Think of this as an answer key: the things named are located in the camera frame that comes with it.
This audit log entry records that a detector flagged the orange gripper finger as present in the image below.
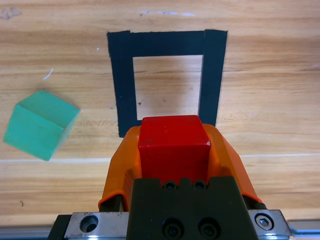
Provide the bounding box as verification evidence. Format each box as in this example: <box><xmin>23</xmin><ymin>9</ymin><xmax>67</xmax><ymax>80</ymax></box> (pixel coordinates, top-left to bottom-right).
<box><xmin>199</xmin><ymin>123</ymin><xmax>263</xmax><ymax>205</ymax></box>
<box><xmin>98</xmin><ymin>124</ymin><xmax>142</xmax><ymax>212</ymax></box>

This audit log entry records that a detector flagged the red wooden cube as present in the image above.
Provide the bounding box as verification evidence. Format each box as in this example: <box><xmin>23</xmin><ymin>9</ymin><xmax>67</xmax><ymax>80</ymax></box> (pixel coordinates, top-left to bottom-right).
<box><xmin>137</xmin><ymin>114</ymin><xmax>211</xmax><ymax>186</ymax></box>

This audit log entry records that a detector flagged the green wooden cube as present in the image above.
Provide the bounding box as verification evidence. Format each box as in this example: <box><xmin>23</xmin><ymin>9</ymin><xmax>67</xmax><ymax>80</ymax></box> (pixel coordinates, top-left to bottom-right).
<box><xmin>2</xmin><ymin>89</ymin><xmax>81</xmax><ymax>162</ymax></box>

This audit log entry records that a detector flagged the black tape square outline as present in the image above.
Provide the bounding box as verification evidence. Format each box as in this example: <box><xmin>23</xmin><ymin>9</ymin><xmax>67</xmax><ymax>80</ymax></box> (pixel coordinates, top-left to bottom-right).
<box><xmin>106</xmin><ymin>29</ymin><xmax>228</xmax><ymax>139</ymax></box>

